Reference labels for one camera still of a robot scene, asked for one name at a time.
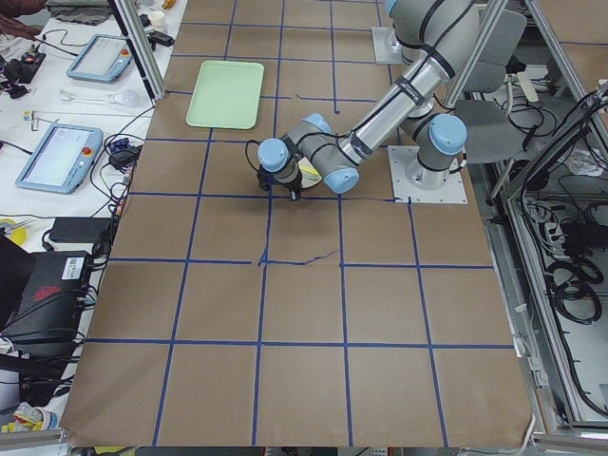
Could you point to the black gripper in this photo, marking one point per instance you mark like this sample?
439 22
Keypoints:
292 184

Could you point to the white round plate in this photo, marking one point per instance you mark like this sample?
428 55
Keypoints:
308 181

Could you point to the yellow plastic fork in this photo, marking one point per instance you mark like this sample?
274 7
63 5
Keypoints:
308 169

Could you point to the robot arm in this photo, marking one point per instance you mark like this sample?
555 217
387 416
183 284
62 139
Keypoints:
436 40

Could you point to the light green tray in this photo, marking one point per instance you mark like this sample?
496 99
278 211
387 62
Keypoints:
226 95

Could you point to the white light bulb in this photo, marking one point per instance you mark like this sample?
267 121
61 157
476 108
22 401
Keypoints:
129 98

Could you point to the black power adapter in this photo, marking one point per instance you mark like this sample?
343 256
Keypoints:
78 229

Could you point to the blue teach pendant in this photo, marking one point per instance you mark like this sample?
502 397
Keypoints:
103 60
61 159

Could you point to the black computer box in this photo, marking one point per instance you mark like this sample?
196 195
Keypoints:
41 297

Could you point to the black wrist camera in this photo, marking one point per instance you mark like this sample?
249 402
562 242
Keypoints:
265 180

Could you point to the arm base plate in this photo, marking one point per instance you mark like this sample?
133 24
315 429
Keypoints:
412 183
387 50

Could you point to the aluminium frame post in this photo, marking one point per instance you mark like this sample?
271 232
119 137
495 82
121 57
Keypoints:
130 25

